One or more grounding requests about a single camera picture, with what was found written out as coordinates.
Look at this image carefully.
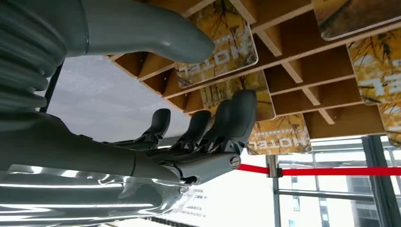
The wooden card slot rack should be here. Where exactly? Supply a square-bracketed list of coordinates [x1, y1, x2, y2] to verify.
[106, 0, 401, 140]

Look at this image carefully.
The white building outside window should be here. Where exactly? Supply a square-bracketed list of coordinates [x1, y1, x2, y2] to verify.
[287, 175, 401, 227]

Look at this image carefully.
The red barrier belt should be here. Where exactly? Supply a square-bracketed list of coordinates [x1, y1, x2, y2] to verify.
[236, 163, 401, 177]

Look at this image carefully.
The dark window frame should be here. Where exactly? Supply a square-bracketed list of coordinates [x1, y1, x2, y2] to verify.
[265, 134, 401, 227]

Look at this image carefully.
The chrome barrier post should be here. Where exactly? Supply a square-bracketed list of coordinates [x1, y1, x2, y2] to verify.
[265, 155, 283, 227]

